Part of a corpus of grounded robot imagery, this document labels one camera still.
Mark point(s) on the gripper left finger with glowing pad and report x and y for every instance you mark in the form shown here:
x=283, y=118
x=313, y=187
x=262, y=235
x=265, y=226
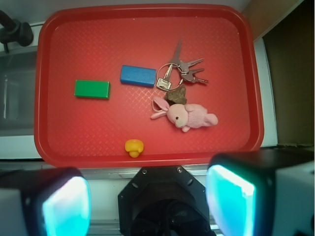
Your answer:
x=47, y=202

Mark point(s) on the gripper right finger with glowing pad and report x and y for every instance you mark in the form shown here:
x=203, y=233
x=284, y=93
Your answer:
x=268, y=192

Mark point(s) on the green rectangular block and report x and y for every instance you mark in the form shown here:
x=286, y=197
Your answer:
x=92, y=89

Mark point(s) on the blue rectangular block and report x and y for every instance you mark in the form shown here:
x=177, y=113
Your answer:
x=138, y=76

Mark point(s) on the yellow rubber duck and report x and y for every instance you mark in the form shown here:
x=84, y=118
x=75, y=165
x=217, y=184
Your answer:
x=134, y=147

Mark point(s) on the pink plush bunny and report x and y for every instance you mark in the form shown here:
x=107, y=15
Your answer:
x=184, y=117

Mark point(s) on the red plastic tray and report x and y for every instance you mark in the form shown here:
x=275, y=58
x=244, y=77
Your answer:
x=94, y=43

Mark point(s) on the brown rock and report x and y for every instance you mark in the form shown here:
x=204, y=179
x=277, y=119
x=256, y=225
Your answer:
x=177, y=96

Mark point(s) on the silver key bunch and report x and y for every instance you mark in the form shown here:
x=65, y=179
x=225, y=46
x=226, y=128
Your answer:
x=184, y=68

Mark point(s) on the black clamp knob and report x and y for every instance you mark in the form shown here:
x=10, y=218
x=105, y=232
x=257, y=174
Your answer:
x=14, y=31

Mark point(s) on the black octagonal mount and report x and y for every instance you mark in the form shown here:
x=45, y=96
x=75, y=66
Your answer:
x=164, y=201

